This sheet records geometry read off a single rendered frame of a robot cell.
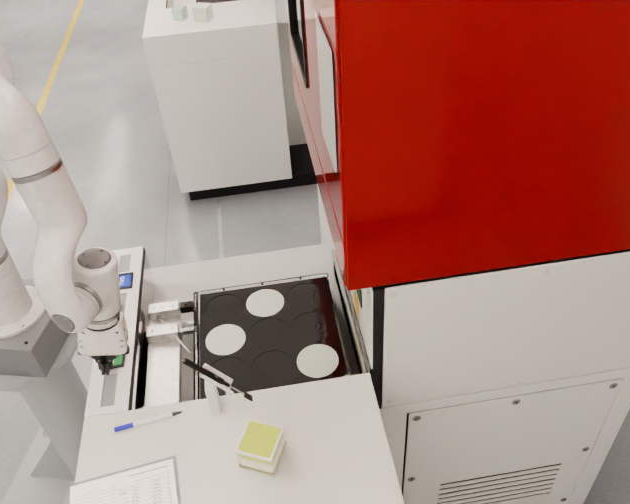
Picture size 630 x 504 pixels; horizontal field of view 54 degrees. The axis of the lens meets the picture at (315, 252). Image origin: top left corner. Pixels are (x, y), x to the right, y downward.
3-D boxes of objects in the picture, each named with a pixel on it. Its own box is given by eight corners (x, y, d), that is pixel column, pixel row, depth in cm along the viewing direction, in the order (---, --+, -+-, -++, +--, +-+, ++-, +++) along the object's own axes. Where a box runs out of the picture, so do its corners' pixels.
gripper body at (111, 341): (127, 300, 132) (129, 336, 139) (76, 300, 129) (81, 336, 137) (124, 326, 126) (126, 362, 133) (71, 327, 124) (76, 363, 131)
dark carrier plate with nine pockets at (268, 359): (326, 278, 169) (325, 276, 168) (349, 379, 143) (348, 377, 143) (200, 296, 166) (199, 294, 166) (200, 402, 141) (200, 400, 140)
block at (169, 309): (180, 307, 166) (178, 299, 164) (180, 316, 163) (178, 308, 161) (150, 311, 165) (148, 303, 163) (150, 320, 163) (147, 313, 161)
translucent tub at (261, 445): (287, 445, 123) (284, 426, 119) (274, 479, 118) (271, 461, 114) (253, 436, 125) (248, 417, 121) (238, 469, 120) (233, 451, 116)
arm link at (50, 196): (10, 198, 98) (89, 340, 114) (70, 152, 110) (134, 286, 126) (-31, 201, 101) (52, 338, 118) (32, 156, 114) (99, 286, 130)
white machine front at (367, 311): (325, 203, 206) (319, 94, 179) (381, 408, 145) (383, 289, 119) (316, 204, 206) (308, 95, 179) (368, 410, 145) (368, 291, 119)
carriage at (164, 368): (182, 312, 168) (180, 304, 166) (181, 427, 141) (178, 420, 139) (153, 316, 168) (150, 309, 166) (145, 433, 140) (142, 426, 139)
